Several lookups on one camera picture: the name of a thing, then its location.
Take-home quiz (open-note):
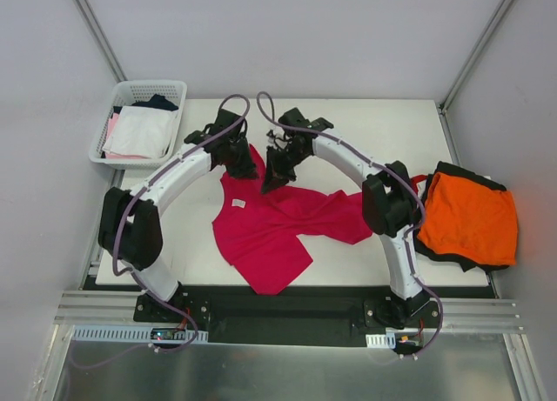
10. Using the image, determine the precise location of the magenta t shirt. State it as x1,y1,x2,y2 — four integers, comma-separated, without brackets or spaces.
212,146,372,296

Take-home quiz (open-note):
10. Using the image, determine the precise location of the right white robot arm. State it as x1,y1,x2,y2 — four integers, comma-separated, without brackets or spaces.
261,108,429,330

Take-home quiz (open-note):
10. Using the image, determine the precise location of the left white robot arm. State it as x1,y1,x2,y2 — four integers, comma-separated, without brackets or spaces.
97,108,258,322

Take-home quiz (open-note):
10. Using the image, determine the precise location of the dark navy cloth in basket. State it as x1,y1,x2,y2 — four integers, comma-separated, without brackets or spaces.
132,94,179,112

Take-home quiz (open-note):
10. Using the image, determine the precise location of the white cloth in basket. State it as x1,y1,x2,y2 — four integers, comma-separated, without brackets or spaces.
102,106,178,159

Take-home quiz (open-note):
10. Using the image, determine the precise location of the white plastic basket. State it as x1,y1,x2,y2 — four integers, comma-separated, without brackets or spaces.
89,79,187,170

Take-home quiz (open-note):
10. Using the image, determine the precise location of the pink cloth in basket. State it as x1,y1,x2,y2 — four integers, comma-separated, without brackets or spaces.
102,112,149,159

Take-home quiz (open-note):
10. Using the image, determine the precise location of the black folded t shirt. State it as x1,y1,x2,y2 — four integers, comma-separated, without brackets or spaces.
411,160,510,274

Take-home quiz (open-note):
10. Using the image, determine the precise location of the orange folded t shirt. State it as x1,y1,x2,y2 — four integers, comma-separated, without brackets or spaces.
415,172,522,267

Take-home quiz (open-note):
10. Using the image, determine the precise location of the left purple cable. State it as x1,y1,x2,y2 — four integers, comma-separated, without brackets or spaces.
69,93,252,370

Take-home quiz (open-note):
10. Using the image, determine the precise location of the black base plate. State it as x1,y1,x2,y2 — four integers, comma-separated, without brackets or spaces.
82,278,497,348

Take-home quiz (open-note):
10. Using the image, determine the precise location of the left aluminium frame post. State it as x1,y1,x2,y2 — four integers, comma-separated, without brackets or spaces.
72,0,127,83

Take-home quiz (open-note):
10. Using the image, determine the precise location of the aluminium frame post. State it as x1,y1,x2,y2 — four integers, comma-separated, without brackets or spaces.
439,0,517,115
72,0,127,83

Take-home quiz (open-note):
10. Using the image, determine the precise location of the right white cable duct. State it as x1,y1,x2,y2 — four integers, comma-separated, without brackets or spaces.
366,333,396,350

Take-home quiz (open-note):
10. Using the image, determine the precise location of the white cable duct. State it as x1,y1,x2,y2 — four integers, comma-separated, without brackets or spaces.
366,333,396,350
73,325,208,344

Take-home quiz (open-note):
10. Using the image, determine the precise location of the aluminium front rail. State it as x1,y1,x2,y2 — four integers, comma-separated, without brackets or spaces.
54,291,527,334

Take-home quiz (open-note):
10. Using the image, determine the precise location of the left white cable duct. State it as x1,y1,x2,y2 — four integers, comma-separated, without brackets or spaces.
73,325,208,344

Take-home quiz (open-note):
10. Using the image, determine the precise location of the right aluminium frame post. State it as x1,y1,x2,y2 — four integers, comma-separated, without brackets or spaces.
439,0,517,115

